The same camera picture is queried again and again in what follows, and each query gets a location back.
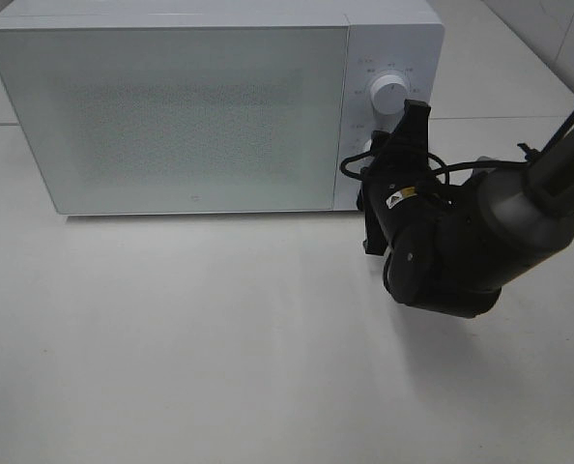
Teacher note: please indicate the white microwave door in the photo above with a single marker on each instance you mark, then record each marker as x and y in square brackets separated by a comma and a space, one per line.
[166, 121]

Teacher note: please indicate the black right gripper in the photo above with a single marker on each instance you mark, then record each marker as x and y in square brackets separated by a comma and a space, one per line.
[399, 170]

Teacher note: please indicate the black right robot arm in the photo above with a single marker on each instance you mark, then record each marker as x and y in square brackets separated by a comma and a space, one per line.
[453, 235]

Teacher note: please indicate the white microwave knob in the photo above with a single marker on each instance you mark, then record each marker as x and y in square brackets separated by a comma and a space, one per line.
[388, 92]
[365, 149]

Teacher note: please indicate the white microwave oven body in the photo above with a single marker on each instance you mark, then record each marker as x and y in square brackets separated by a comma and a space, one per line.
[403, 37]

